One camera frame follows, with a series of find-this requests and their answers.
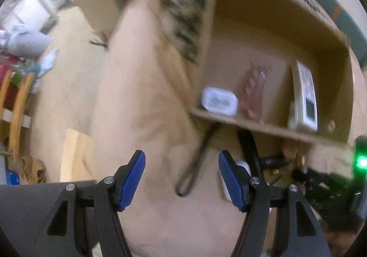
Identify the cardboard box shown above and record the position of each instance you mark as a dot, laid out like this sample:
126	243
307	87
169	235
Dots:
229	53

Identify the white stuffed sack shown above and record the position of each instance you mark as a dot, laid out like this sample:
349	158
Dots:
28	42

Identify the white earbuds case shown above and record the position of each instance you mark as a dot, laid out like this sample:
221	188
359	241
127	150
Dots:
243	168
219	100

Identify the patterned fleece blanket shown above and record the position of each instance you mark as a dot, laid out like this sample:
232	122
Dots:
186	16

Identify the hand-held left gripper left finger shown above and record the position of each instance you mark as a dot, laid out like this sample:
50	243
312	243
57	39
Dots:
132	179

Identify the white remote control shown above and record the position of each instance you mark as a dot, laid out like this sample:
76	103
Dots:
306	93

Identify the pink round compact mirror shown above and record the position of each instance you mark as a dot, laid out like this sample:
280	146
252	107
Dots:
289	149

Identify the pink transparent packet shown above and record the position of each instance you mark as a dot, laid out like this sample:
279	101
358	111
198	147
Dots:
255	88

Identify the red bag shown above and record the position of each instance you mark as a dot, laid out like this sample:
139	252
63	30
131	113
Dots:
11	89

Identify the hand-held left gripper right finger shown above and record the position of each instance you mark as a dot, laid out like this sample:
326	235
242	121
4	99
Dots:
230	182

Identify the blue plastic box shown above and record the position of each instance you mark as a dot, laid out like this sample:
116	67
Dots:
13	178

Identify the teal cushion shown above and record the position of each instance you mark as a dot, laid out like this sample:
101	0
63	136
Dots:
344	16

